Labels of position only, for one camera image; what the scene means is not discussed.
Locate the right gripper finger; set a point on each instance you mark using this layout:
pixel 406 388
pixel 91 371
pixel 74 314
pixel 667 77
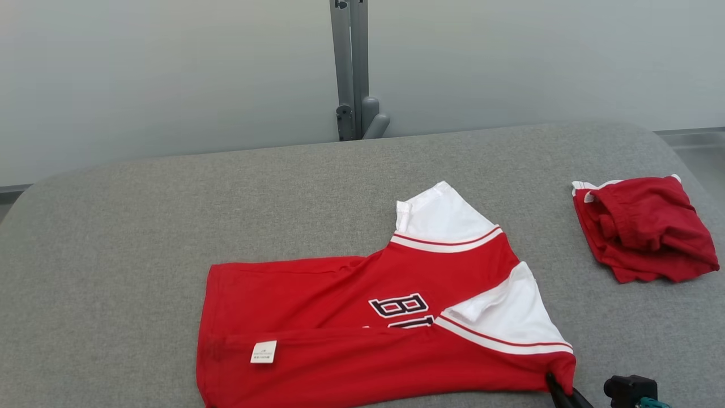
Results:
pixel 559 394
pixel 582 399

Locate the red white basketball shorts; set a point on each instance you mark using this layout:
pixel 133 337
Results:
pixel 645 232

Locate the red Bulls 23 jersey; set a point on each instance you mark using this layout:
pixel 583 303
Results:
pixel 340 362

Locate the grey fabric sofa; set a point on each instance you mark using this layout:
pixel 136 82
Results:
pixel 113 255

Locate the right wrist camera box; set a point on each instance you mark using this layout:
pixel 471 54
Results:
pixel 628 391

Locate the grey metal post with hinge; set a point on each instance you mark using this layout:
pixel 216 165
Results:
pixel 350 68

